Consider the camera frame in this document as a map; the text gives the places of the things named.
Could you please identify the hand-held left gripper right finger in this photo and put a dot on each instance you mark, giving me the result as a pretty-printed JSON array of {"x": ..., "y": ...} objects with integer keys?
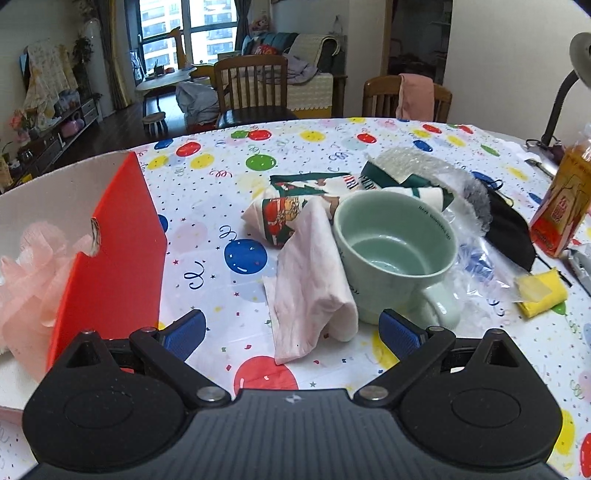
[{"x": 399, "y": 333}]

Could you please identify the balloon print tablecloth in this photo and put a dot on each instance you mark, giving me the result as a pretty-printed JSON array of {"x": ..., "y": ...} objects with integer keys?
[{"x": 207, "y": 194}]

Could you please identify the yellow sponge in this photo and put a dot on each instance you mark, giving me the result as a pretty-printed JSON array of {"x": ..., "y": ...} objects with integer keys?
[{"x": 545, "y": 295}]

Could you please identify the red cardboard box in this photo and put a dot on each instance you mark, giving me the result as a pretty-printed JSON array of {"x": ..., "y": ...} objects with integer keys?
[{"x": 115, "y": 258}]

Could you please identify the low tv cabinet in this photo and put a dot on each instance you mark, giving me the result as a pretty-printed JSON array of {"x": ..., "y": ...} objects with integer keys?
[{"x": 51, "y": 138}]

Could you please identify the pink towel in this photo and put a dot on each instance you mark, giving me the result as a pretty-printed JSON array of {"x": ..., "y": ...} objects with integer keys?
[{"x": 415, "y": 99}]

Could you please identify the clear plastic bag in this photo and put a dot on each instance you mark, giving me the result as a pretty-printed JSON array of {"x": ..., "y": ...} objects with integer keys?
[{"x": 480, "y": 272}]

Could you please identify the small wooden child chair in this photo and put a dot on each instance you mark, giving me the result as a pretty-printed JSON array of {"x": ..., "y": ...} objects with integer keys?
[{"x": 201, "y": 71}]

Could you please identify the christmas print cloth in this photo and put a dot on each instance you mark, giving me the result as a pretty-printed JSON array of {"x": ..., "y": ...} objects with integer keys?
[{"x": 286, "y": 217}]

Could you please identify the large window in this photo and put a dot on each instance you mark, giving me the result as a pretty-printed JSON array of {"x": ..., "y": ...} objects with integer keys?
[{"x": 184, "y": 27}]

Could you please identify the purple clothes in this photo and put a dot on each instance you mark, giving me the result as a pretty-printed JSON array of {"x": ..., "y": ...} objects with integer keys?
[{"x": 300, "y": 69}]

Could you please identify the bubble wrap sheet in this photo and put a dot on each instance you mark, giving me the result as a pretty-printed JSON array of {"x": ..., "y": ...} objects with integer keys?
[{"x": 406, "y": 164}]

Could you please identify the red cushion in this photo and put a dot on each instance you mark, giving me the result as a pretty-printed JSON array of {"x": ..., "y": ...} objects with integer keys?
[{"x": 265, "y": 50}]

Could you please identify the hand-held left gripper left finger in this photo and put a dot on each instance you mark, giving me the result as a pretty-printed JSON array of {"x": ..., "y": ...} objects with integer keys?
[{"x": 187, "y": 330}]

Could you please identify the small wooden stool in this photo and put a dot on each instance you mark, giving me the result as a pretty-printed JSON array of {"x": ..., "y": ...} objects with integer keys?
[{"x": 154, "y": 121}]

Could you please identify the orange snack packet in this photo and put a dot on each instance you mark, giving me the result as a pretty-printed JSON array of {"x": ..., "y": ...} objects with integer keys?
[{"x": 561, "y": 203}]

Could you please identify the floral cover cloth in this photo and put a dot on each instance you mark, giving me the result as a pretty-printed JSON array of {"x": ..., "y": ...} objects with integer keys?
[{"x": 46, "y": 78}]

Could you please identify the pink flower bouquet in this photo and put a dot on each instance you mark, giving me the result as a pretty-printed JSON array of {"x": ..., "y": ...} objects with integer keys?
[{"x": 19, "y": 124}]

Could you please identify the black face mask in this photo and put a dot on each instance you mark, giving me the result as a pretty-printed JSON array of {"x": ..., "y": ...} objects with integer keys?
[{"x": 508, "y": 230}]

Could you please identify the grey utility knife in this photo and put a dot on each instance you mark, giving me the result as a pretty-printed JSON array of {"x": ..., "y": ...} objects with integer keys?
[{"x": 540, "y": 167}]

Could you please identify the grey desk lamp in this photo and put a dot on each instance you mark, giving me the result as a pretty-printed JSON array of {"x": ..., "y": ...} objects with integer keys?
[{"x": 556, "y": 106}]

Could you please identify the pale green mug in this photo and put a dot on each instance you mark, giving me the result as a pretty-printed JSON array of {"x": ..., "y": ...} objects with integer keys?
[{"x": 392, "y": 249}]

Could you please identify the wooden chair with dark seat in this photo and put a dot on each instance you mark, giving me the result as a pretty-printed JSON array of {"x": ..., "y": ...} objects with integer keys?
[{"x": 249, "y": 78}]

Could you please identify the white standing air conditioner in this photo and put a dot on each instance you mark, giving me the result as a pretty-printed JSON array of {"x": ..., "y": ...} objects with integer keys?
[{"x": 92, "y": 30}]

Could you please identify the silver metal tool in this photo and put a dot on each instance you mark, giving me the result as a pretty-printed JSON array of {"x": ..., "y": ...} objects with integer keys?
[{"x": 579, "y": 267}]

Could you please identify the grey cloth bag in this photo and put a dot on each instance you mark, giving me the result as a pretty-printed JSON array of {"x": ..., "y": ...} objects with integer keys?
[{"x": 196, "y": 99}]

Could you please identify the pink plush doll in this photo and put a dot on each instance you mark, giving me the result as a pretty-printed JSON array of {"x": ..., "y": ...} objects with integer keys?
[{"x": 261, "y": 23}]

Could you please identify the pale pink cloth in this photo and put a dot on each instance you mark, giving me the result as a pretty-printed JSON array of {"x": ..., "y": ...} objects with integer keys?
[{"x": 309, "y": 281}]

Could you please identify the grey fluffy cloth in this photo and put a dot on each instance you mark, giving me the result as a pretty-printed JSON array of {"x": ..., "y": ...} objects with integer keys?
[{"x": 478, "y": 203}]

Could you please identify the oval coffee table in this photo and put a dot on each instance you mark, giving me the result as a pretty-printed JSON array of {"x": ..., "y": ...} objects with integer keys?
[{"x": 161, "y": 81}]

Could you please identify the red basin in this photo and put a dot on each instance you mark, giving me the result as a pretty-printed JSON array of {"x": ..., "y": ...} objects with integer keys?
[{"x": 201, "y": 125}]

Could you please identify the sofa with cream cover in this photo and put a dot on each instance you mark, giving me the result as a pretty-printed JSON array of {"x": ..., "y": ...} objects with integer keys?
[{"x": 314, "y": 87}]

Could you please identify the giraffe toy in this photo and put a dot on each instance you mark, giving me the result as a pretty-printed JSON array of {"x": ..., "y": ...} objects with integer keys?
[{"x": 178, "y": 46}]

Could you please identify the tall potted plant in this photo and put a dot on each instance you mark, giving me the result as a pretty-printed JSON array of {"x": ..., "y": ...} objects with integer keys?
[{"x": 83, "y": 53}]

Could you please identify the green white printed cloth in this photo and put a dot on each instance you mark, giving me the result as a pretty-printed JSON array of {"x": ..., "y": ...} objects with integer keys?
[{"x": 318, "y": 182}]

